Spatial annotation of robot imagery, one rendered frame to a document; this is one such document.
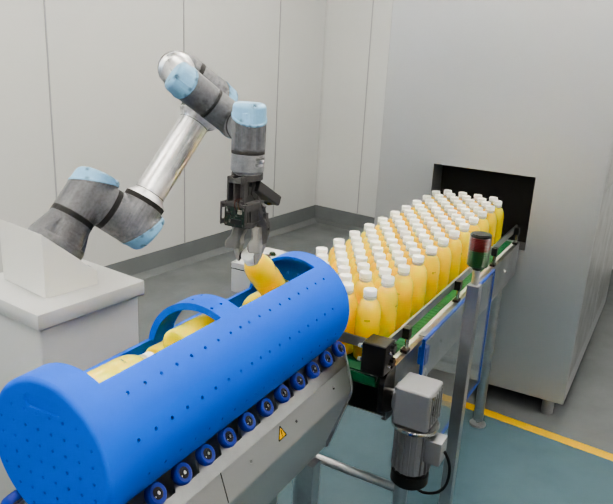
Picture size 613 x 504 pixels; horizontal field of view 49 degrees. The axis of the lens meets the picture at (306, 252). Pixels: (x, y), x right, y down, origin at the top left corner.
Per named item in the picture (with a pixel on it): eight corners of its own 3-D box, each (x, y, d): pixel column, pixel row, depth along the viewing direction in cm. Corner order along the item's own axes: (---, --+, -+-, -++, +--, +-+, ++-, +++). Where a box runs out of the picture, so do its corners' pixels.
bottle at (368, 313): (354, 348, 203) (359, 290, 197) (378, 351, 202) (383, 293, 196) (351, 358, 196) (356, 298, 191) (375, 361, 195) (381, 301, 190)
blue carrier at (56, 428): (0, 500, 125) (-18, 359, 117) (260, 336, 198) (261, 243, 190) (114, 557, 112) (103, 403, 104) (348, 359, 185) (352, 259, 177)
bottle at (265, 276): (267, 310, 173) (239, 274, 158) (264, 287, 177) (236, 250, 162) (293, 302, 172) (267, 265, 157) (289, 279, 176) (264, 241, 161)
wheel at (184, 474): (176, 458, 134) (182, 455, 133) (191, 473, 135) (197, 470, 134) (165, 475, 131) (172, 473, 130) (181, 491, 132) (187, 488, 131)
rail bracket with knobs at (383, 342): (353, 373, 189) (356, 339, 186) (364, 363, 195) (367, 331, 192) (386, 383, 185) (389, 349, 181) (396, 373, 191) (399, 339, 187)
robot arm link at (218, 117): (216, 88, 159) (228, 91, 149) (252, 117, 164) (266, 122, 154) (196, 115, 159) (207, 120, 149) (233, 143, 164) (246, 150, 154)
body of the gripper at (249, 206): (218, 226, 152) (219, 173, 149) (240, 219, 159) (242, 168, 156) (246, 232, 149) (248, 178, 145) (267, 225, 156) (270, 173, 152)
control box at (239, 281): (230, 291, 217) (231, 260, 214) (264, 274, 233) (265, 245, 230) (256, 298, 212) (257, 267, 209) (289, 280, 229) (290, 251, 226)
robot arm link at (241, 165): (243, 149, 155) (273, 154, 151) (242, 169, 156) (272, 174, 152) (224, 153, 149) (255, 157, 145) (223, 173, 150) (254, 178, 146)
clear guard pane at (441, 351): (408, 478, 217) (423, 340, 202) (477, 380, 282) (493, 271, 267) (409, 479, 216) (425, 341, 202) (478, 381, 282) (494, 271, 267)
